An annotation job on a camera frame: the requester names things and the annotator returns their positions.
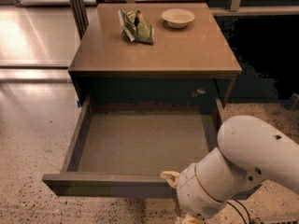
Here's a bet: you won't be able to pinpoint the green crumpled chip bag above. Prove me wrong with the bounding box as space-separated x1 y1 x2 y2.
118 8 154 45

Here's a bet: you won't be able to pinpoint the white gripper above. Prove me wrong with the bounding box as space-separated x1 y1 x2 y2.
160 163 227 224

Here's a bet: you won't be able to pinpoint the green top drawer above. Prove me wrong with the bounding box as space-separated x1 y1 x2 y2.
41 94 263 202

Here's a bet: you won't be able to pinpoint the brown drawer cabinet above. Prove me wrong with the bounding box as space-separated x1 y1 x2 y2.
69 3 241 113

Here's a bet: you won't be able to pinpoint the white ceramic bowl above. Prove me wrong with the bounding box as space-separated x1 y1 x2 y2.
162 8 195 29

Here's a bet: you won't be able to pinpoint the black floor cable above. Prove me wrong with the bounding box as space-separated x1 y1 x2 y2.
226 199 252 224

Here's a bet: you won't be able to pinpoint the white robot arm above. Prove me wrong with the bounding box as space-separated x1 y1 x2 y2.
160 116 299 224

